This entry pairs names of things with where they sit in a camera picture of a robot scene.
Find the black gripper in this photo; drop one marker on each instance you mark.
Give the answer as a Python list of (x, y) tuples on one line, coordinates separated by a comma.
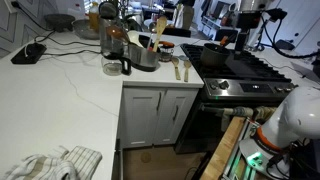
[(242, 35)]

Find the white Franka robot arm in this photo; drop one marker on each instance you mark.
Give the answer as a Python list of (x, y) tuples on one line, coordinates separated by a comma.
[(300, 113)]

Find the black cooking pot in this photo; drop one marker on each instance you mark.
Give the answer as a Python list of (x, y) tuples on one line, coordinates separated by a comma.
[(213, 56)]

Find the small wooden spoon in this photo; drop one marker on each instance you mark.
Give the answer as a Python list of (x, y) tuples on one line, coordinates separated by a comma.
[(186, 68), (175, 66)]

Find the large wooden spoon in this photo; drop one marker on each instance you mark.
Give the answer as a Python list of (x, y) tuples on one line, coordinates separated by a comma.
[(160, 26)]

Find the white plastic spoon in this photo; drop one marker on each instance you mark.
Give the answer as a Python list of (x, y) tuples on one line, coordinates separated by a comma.
[(135, 38)]

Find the orange tipped black utensil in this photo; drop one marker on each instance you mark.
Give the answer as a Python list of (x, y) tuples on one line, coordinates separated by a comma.
[(224, 40)]

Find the stainless gas range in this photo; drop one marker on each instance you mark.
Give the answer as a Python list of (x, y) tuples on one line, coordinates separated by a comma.
[(233, 87)]

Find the grey hanging oven towel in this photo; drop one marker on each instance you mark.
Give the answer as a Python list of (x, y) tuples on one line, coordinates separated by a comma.
[(238, 111)]

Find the black background chair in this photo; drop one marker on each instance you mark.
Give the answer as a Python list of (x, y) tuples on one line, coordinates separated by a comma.
[(176, 32)]

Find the beige hanging oven towel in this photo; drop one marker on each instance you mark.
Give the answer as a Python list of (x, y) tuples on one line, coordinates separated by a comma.
[(266, 111)]

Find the glass jar orange lid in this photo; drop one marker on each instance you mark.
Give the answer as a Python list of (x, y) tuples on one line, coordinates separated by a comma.
[(166, 50)]

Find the steel utensil tray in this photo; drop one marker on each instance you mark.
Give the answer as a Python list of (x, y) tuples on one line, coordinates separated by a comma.
[(143, 58)]

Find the narrow white cabinet door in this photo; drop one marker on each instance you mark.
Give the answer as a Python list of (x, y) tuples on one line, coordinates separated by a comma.
[(175, 126)]

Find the wooden board table edge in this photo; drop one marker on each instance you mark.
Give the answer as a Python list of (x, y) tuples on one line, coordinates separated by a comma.
[(223, 150)]

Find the wide white cabinet door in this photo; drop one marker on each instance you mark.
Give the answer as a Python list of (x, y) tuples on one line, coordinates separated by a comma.
[(140, 116)]

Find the copper brown ladle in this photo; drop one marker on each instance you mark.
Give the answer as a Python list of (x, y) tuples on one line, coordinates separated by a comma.
[(116, 32)]

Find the glass coffee carafe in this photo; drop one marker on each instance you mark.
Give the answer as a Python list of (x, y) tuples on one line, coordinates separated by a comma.
[(113, 53)]

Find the black equipment box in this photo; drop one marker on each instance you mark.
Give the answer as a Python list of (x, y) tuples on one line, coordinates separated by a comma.
[(306, 160)]

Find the black round skimmer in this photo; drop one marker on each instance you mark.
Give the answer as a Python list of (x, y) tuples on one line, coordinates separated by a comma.
[(108, 10)]

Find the orange juice bottle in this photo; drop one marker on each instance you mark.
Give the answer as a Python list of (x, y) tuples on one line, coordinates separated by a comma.
[(94, 16)]

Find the flat black electronic device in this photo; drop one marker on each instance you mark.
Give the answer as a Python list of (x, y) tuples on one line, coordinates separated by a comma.
[(28, 53)]

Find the striped dish towel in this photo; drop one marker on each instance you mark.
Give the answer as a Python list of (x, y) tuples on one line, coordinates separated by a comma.
[(56, 163)]

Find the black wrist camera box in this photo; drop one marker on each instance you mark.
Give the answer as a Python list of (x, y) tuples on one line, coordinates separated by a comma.
[(249, 19)]

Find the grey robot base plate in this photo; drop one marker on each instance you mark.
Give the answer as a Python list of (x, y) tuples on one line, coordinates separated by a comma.
[(256, 155)]

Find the aluminium cart frame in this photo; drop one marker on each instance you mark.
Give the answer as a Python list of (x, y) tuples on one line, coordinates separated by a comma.
[(238, 163)]

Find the wall power outlet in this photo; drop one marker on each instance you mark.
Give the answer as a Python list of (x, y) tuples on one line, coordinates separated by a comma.
[(9, 5)]

